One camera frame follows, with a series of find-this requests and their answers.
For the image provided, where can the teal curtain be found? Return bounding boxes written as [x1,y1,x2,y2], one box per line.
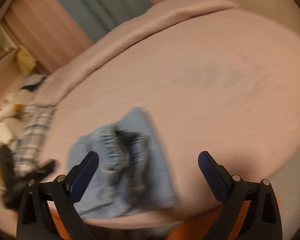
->
[57,0,153,43]

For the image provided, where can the pink bed sheet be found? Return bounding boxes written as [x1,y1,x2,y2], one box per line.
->
[42,8,300,229]

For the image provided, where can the pink curtain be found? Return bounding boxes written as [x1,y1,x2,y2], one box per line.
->
[2,0,164,73]

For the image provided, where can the orange fuzzy garment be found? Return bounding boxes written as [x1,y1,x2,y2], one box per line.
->
[50,201,250,239]

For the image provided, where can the white duck plush toy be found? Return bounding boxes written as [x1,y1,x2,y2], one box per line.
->
[0,92,24,143]

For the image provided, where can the folded blue striped cloth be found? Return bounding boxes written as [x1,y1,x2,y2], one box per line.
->
[21,74,47,92]

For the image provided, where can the pink quilted comforter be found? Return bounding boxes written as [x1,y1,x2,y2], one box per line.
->
[33,0,238,107]

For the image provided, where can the plaid grey white pillow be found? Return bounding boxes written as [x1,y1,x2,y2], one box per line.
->
[13,104,56,177]

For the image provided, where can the light blue denim pants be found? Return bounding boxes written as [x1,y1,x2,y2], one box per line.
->
[68,108,178,219]

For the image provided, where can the yellow hanging fabric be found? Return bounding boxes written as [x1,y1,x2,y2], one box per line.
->
[15,45,37,75]

